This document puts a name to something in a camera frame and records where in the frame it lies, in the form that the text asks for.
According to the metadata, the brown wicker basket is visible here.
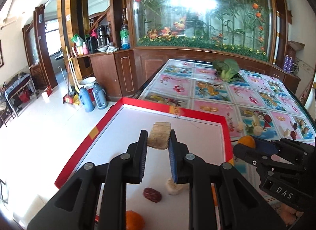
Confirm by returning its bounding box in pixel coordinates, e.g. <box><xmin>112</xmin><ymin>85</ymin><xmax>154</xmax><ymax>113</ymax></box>
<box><xmin>286</xmin><ymin>46</ymin><xmax>300</xmax><ymax>59</ymax></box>

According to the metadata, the small orange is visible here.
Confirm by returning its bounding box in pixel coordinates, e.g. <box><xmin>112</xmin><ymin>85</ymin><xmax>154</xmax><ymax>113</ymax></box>
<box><xmin>238</xmin><ymin>135</ymin><xmax>256</xmax><ymax>149</ymax></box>
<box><xmin>126</xmin><ymin>210</ymin><xmax>146</xmax><ymax>230</ymax></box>

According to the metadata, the red cardboard tray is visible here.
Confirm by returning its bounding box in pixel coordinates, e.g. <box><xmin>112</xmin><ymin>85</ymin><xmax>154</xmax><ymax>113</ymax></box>
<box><xmin>54</xmin><ymin>97</ymin><xmax>235</xmax><ymax>230</ymax></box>

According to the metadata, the person's right hand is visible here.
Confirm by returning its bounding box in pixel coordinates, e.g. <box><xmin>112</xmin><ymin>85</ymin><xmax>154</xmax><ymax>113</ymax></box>
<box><xmin>279</xmin><ymin>204</ymin><xmax>300</xmax><ymax>225</ymax></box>

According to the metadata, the printed plastic tablecloth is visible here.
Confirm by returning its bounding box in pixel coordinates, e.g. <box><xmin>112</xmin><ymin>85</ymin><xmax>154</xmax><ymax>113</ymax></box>
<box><xmin>138</xmin><ymin>59</ymin><xmax>316</xmax><ymax>206</ymax></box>

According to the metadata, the tan straw hat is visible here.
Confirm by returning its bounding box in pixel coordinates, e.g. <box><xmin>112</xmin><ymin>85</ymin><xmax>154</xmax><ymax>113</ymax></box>
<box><xmin>288</xmin><ymin>40</ymin><xmax>305</xmax><ymax>50</ymax></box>

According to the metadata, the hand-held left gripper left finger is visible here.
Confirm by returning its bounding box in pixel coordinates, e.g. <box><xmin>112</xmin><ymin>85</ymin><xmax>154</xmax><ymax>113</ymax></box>
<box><xmin>27</xmin><ymin>129</ymin><xmax>149</xmax><ymax>230</ymax></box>

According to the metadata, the glass panel with artificial flowers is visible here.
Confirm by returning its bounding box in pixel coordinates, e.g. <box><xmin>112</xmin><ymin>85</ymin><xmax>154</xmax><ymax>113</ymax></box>
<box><xmin>132</xmin><ymin>0</ymin><xmax>277</xmax><ymax>60</ymax></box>

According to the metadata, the black thermos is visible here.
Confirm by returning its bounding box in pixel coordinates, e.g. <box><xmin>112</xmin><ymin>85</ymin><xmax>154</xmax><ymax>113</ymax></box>
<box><xmin>85</xmin><ymin>36</ymin><xmax>98</xmax><ymax>54</ymax></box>

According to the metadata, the green bok choy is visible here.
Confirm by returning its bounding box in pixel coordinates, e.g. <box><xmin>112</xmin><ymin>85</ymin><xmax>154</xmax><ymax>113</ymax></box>
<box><xmin>213</xmin><ymin>59</ymin><xmax>244</xmax><ymax>82</ymax></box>

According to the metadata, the blue thermos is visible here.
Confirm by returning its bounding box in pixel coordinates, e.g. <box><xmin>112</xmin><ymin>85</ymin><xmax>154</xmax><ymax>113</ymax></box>
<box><xmin>79</xmin><ymin>87</ymin><xmax>95</xmax><ymax>113</ymax></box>

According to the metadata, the broom and dustpan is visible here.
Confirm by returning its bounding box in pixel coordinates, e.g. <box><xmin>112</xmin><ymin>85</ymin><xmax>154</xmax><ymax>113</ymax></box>
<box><xmin>65</xmin><ymin>47</ymin><xmax>81</xmax><ymax>104</ymax></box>

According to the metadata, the wooden cabinet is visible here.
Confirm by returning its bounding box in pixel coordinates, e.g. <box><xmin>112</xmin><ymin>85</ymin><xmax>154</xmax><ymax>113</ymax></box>
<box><xmin>89</xmin><ymin>46</ymin><xmax>300</xmax><ymax>103</ymax></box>

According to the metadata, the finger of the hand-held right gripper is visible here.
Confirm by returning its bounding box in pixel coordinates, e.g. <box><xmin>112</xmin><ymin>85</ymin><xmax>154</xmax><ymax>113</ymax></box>
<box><xmin>233</xmin><ymin>144</ymin><xmax>307</xmax><ymax>172</ymax></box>
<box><xmin>254</xmin><ymin>138</ymin><xmax>316</xmax><ymax>157</ymax></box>

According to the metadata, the grey thermos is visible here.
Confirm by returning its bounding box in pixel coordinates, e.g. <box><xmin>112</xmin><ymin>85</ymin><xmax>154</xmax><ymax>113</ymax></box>
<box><xmin>92</xmin><ymin>83</ymin><xmax>108</xmax><ymax>110</ymax></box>

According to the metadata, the white garlic piece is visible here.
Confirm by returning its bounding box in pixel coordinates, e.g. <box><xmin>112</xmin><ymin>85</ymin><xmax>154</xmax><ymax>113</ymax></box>
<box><xmin>165</xmin><ymin>178</ymin><xmax>183</xmax><ymax>196</ymax></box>

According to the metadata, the green snack bag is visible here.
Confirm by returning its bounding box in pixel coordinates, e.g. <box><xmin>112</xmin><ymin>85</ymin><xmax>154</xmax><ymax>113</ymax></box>
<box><xmin>71</xmin><ymin>35</ymin><xmax>84</xmax><ymax>47</ymax></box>

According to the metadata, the white basin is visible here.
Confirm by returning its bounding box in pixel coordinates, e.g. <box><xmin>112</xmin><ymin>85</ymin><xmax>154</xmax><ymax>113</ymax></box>
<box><xmin>80</xmin><ymin>77</ymin><xmax>97</xmax><ymax>88</ymax></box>

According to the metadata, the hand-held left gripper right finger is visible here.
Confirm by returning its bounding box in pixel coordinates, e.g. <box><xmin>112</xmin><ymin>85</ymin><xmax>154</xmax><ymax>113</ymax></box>
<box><xmin>168</xmin><ymin>129</ymin><xmax>288</xmax><ymax>230</ymax></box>

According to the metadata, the black coffee pot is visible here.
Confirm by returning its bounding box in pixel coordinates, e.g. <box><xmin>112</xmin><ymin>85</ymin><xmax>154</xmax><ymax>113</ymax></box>
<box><xmin>96</xmin><ymin>26</ymin><xmax>110</xmax><ymax>47</ymax></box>

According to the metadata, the wide wooden pillar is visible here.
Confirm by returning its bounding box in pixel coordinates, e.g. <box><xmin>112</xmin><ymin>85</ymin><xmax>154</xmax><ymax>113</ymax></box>
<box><xmin>58</xmin><ymin>0</ymin><xmax>89</xmax><ymax>57</ymax></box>

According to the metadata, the small metal-legged table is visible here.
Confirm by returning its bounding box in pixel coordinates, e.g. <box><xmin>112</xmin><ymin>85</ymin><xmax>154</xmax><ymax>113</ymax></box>
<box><xmin>4</xmin><ymin>73</ymin><xmax>39</xmax><ymax>119</ymax></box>

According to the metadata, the small red white box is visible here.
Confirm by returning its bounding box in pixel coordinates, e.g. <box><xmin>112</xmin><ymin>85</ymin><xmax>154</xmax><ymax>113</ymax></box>
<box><xmin>41</xmin><ymin>86</ymin><xmax>53</xmax><ymax>99</ymax></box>

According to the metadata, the green water bottle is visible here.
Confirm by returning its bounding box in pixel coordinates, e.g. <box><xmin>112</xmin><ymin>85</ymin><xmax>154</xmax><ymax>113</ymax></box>
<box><xmin>120</xmin><ymin>25</ymin><xmax>130</xmax><ymax>50</ymax></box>

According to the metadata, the red basket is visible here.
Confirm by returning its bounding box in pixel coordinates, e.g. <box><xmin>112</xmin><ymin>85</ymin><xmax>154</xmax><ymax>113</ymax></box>
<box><xmin>18</xmin><ymin>90</ymin><xmax>31</xmax><ymax>103</ymax></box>

